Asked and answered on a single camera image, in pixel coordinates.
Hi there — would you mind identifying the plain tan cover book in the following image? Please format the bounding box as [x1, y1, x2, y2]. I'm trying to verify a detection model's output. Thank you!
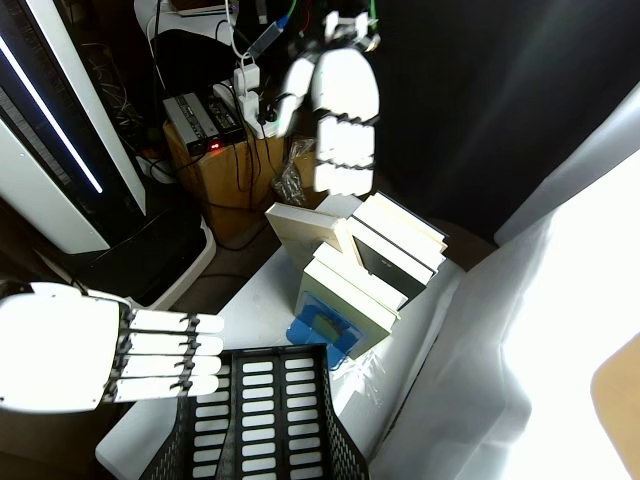
[264, 202, 362, 274]

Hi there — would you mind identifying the black bin with white rim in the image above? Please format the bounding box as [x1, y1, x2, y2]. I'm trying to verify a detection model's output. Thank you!
[64, 204, 217, 311]

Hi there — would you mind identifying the large cardboard box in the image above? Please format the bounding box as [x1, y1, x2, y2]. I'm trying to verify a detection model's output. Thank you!
[162, 119, 289, 246]

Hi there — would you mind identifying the black slotted file tray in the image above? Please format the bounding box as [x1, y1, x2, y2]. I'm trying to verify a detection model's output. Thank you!
[139, 344, 371, 480]

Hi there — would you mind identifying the blue plastic bookend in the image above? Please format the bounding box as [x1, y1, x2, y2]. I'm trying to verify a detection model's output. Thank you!
[284, 293, 369, 372]

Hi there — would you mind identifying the silver power unit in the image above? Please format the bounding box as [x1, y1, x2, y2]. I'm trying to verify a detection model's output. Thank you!
[162, 92, 219, 156]

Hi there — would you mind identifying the black power unit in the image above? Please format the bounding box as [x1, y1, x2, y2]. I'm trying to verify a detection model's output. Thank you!
[205, 94, 247, 142]

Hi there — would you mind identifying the crumpled clear plastic bag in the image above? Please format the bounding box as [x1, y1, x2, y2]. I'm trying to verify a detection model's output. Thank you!
[271, 139, 317, 207]

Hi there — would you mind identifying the small cardboard box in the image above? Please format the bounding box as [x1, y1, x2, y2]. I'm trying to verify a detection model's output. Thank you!
[292, 144, 321, 186]

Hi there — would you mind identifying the clear plastic film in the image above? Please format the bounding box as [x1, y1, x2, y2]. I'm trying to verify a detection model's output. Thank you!
[327, 347, 389, 409]

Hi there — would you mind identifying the white power strip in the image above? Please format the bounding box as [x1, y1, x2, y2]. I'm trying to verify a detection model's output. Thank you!
[212, 79, 285, 140]

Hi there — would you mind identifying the pale green spine book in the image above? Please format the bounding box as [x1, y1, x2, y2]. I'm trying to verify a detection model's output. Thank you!
[298, 259, 402, 359]

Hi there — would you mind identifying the white plug adapter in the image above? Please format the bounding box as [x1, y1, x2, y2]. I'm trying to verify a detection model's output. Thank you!
[232, 53, 264, 94]

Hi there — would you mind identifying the white Fashionopolis book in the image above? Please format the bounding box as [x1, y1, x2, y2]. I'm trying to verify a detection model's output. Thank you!
[353, 207, 447, 266]

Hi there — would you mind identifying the grey adapter with blue tip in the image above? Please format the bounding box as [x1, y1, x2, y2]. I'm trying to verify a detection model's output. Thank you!
[246, 17, 292, 57]

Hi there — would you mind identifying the cream spine book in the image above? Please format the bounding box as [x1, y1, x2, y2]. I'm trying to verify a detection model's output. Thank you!
[360, 199, 449, 257]

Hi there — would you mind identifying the dark grey Century book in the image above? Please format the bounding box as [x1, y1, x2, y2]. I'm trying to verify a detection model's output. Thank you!
[372, 192, 450, 247]

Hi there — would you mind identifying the white cloth backdrop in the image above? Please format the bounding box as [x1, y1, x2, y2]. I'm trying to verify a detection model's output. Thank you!
[369, 82, 640, 480]

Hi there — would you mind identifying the black cloth backdrop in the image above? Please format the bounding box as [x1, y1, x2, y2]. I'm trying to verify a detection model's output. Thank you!
[369, 0, 640, 241]

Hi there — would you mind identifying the tan board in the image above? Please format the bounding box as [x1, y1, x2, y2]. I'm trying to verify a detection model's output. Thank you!
[589, 332, 640, 480]

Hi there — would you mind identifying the white curved frame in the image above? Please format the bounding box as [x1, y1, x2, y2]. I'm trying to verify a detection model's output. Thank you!
[133, 0, 236, 46]

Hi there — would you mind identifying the white cable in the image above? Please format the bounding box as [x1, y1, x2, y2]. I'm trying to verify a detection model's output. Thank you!
[224, 0, 251, 59]

